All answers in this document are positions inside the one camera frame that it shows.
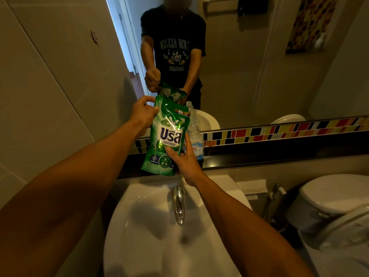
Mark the person's right hand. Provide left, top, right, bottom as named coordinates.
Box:
left=165, top=133, right=207, bottom=187

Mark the person's left hand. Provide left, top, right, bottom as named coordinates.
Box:
left=130, top=96, right=160, bottom=138

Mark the green detergent refill pouch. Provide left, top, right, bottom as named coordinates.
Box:
left=141, top=96, right=191, bottom=177

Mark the person's right forearm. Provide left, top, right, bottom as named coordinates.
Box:
left=184, top=171, right=315, bottom=277

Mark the person's left forearm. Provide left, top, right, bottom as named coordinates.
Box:
left=0, top=118, right=143, bottom=277

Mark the clear plastic water bottle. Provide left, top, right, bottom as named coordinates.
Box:
left=184, top=101, right=206, bottom=168

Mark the chrome faucet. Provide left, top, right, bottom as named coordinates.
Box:
left=171, top=186, right=186, bottom=227

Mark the white ceramic sink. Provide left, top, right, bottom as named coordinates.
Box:
left=103, top=174, right=253, bottom=277

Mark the black stone ledge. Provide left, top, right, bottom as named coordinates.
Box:
left=117, top=131, right=369, bottom=179

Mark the colourful mosaic tile strip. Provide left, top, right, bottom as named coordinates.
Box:
left=128, top=115, right=369, bottom=155

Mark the chrome bidet sprayer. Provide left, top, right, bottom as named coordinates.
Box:
left=261, top=184, right=288, bottom=228

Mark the white toilet tank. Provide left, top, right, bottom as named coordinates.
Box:
left=285, top=174, right=369, bottom=234

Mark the white toilet seat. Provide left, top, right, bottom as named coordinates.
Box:
left=298, top=205, right=369, bottom=277

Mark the wall mirror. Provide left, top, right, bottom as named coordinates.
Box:
left=105, top=0, right=369, bottom=142

